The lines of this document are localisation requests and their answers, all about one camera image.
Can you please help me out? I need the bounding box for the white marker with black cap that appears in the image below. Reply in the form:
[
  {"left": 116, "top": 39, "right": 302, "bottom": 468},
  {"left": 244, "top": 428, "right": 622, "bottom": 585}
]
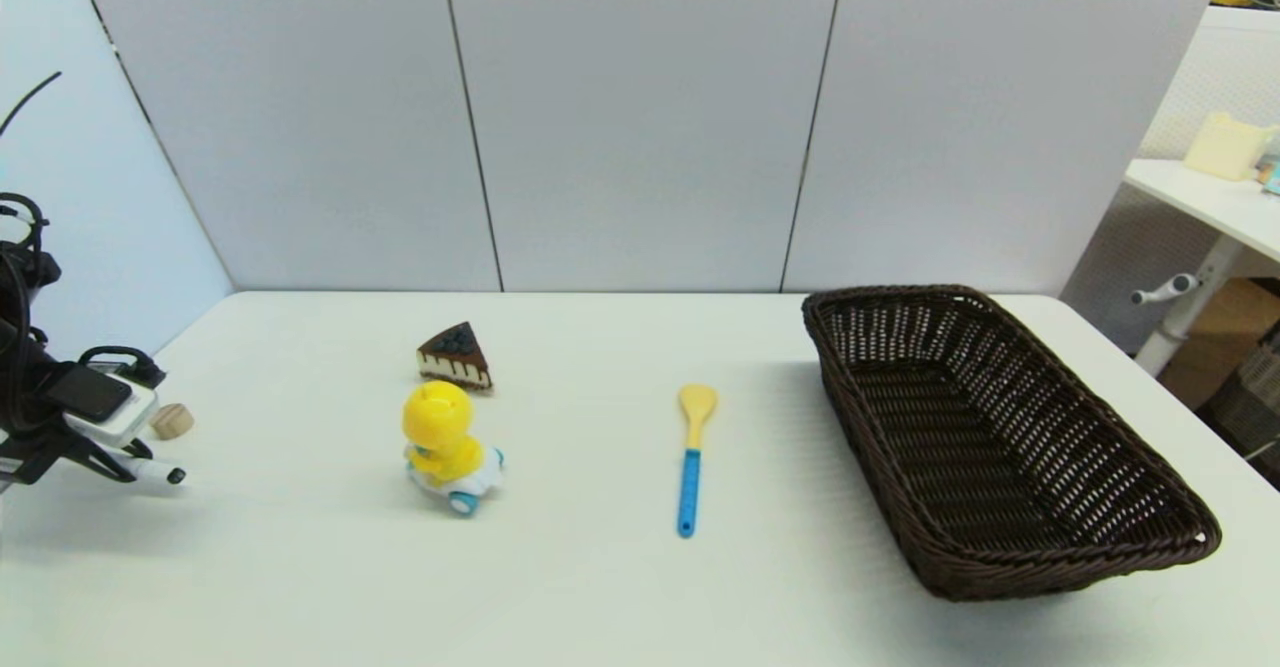
[{"left": 110, "top": 455, "right": 187, "bottom": 486}]

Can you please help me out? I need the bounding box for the yellow duck toy car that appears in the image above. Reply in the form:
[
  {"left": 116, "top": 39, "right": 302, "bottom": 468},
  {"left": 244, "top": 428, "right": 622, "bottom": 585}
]
[{"left": 402, "top": 379, "right": 506, "bottom": 518}]

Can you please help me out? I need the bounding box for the chocolate cake slice toy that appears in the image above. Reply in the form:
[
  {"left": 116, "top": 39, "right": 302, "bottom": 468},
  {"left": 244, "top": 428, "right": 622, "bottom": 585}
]
[{"left": 417, "top": 322, "right": 494, "bottom": 393}]

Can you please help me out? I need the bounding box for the dark brown wicker basket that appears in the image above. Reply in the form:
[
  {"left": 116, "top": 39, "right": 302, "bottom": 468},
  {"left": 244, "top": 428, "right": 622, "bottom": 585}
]
[{"left": 802, "top": 285, "right": 1223, "bottom": 603}]

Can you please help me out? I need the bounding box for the white table leg with crank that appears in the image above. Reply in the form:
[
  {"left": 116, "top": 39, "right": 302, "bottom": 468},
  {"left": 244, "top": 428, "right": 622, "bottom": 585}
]
[{"left": 1130, "top": 235, "right": 1246, "bottom": 380}]

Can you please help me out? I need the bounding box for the brown cardboard box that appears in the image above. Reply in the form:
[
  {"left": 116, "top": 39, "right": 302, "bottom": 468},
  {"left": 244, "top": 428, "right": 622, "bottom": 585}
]
[{"left": 1158, "top": 277, "right": 1280, "bottom": 413}]

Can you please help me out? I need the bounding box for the white side table top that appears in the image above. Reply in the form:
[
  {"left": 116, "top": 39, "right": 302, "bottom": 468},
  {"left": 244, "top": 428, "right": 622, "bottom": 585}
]
[{"left": 1122, "top": 157, "right": 1280, "bottom": 266}]

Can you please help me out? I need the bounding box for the cream yellow box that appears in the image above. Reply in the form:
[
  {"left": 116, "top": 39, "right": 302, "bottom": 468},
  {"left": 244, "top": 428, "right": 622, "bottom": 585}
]
[{"left": 1184, "top": 111, "right": 1278, "bottom": 182}]

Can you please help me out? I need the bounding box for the white perforated panel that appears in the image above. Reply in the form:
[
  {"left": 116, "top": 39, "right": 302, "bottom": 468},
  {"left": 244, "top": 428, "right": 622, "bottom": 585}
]
[{"left": 1058, "top": 5, "right": 1280, "bottom": 358}]

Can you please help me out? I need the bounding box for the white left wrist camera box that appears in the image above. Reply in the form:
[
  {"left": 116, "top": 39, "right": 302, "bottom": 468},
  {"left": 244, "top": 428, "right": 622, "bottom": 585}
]
[{"left": 45, "top": 361, "right": 159, "bottom": 448}]

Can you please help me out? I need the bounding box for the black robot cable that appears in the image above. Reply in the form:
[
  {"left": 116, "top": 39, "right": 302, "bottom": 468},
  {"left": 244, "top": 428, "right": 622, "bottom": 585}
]
[{"left": 0, "top": 71, "right": 63, "bottom": 138}]

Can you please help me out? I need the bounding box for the yellow spoon with blue handle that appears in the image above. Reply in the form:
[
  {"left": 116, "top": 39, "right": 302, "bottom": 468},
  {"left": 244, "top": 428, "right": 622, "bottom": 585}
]
[{"left": 676, "top": 384, "right": 718, "bottom": 539}]

